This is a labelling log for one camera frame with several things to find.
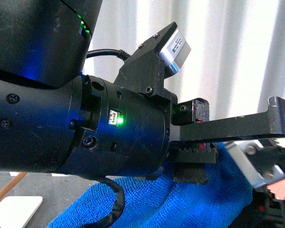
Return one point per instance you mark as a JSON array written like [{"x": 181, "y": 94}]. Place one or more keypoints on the white pleated curtain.
[{"x": 237, "y": 57}]

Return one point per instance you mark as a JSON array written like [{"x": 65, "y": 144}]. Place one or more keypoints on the white wooden towel rack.
[{"x": 16, "y": 211}]

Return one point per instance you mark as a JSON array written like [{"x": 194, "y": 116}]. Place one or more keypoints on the pink plastic bin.
[{"x": 278, "y": 189}]

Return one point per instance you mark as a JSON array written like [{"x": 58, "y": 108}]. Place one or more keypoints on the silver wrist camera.
[{"x": 174, "y": 53}]

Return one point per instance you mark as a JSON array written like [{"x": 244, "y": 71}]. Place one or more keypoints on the blue microfiber cloth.
[{"x": 163, "y": 203}]

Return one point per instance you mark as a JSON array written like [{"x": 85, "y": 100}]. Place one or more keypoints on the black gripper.
[{"x": 123, "y": 133}]

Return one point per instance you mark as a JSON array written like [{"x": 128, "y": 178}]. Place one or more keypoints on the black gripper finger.
[{"x": 269, "y": 124}]

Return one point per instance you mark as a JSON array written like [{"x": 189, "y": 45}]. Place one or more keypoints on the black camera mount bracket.
[{"x": 144, "y": 72}]

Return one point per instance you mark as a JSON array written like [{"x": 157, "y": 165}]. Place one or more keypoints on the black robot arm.
[{"x": 55, "y": 119}]

